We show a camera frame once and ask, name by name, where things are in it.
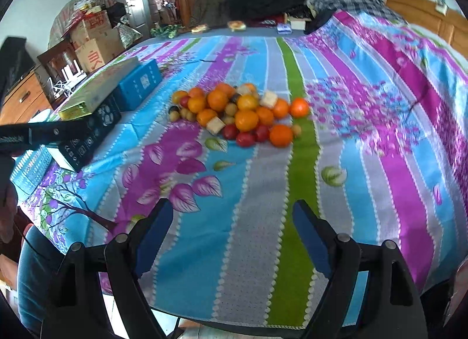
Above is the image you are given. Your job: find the blue cardboard box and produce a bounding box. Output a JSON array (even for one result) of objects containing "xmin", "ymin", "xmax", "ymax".
[{"xmin": 114, "ymin": 58, "xmax": 163, "ymax": 111}]

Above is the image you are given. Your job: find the person's left hand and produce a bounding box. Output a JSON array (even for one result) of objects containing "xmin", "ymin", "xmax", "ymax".
[{"xmin": 0, "ymin": 191, "xmax": 18, "ymax": 245}]

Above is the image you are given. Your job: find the green white printed bag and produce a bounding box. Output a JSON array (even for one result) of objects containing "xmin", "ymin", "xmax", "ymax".
[{"xmin": 116, "ymin": 25, "xmax": 144, "ymax": 50}]

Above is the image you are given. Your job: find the long flat cardboard box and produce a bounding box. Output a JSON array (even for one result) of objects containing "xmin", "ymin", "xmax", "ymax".
[{"xmin": 58, "ymin": 56, "xmax": 140, "ymax": 121}]

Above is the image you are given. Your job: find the red patterned cover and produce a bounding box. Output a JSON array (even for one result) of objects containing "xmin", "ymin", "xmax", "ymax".
[{"xmin": 47, "ymin": 0, "xmax": 118, "ymax": 51}]

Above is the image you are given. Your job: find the striped floral bed sheet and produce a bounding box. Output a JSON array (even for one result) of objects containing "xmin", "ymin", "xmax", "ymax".
[{"xmin": 11, "ymin": 10, "xmax": 468, "ymax": 328}]

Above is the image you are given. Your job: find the dark cloth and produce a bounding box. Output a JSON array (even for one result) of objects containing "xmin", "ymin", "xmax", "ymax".
[{"xmin": 303, "ymin": 8, "xmax": 335, "ymax": 35}]

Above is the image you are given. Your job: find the person's leg in blue jeans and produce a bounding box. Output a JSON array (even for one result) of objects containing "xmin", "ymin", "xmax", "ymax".
[{"xmin": 16, "ymin": 224, "xmax": 74, "ymax": 336}]

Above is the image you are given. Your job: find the pile of oranges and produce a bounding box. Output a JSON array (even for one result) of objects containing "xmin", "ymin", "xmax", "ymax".
[{"xmin": 172, "ymin": 82, "xmax": 311, "ymax": 148}]

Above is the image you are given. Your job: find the black bag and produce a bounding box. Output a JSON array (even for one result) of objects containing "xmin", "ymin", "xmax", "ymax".
[{"xmin": 106, "ymin": 2, "xmax": 128, "ymax": 27}]

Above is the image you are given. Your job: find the cardboard box with red print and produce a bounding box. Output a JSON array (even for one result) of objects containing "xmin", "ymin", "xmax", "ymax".
[
  {"xmin": 75, "ymin": 28, "xmax": 127, "ymax": 73},
  {"xmin": 69, "ymin": 10, "xmax": 112, "ymax": 45}
]

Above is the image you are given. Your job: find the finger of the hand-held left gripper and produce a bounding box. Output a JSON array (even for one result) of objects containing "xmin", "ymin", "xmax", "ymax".
[{"xmin": 29, "ymin": 120, "xmax": 96, "ymax": 148}]

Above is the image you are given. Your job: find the wooden cabinet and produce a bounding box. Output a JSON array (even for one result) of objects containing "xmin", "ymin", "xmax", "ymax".
[{"xmin": 0, "ymin": 69, "xmax": 54, "ymax": 124}]

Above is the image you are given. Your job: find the green plastic bag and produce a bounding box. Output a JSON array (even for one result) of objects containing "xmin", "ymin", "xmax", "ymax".
[{"xmin": 151, "ymin": 24, "xmax": 185, "ymax": 39}]

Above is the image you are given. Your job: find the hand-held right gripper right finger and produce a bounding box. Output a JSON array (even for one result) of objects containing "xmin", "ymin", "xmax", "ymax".
[{"xmin": 292, "ymin": 199, "xmax": 429, "ymax": 339}]

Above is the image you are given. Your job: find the dark wooden chair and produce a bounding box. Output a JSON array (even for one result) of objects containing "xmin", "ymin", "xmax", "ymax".
[{"xmin": 37, "ymin": 39, "xmax": 88, "ymax": 106}]

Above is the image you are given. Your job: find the brown plaid cloth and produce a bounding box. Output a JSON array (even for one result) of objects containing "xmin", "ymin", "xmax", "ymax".
[{"xmin": 192, "ymin": 0, "xmax": 235, "ymax": 27}]

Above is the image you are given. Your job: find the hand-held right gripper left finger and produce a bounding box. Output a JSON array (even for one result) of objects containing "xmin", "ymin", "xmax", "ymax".
[{"xmin": 39, "ymin": 197, "xmax": 175, "ymax": 339}]

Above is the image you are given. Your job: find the wooden headboard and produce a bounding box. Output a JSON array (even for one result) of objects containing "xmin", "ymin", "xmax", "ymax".
[{"xmin": 384, "ymin": 0, "xmax": 468, "ymax": 58}]

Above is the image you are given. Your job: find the black monitor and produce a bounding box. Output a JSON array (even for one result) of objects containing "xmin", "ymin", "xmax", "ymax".
[{"xmin": 0, "ymin": 36, "xmax": 36, "ymax": 106}]

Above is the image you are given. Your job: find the black box with white icons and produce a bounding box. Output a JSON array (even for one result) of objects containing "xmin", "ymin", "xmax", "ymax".
[{"xmin": 47, "ymin": 103, "xmax": 122, "ymax": 172}]

